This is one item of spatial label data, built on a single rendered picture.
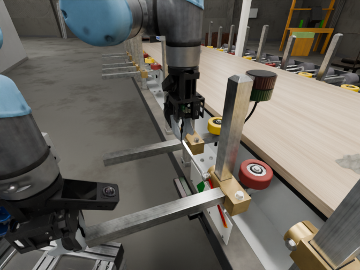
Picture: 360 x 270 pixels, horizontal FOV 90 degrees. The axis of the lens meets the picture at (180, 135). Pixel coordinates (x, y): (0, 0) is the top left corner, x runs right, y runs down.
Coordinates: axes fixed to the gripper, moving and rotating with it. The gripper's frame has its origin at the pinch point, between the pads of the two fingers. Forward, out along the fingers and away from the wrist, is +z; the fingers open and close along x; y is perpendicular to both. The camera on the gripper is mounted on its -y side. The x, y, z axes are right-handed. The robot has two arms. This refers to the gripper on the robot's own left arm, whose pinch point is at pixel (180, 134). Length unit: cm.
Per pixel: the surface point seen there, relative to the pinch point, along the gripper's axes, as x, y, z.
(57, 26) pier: -297, -1492, 29
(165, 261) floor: -7, -7, 94
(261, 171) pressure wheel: 15.6, 17.9, 3.6
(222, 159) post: 6.1, 13.7, 0.0
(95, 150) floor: -49, -136, 94
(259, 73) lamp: 11.7, 13.3, -20.0
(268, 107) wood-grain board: 45.2, -12.3, 3.8
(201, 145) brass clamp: 9.0, -3.1, 8.3
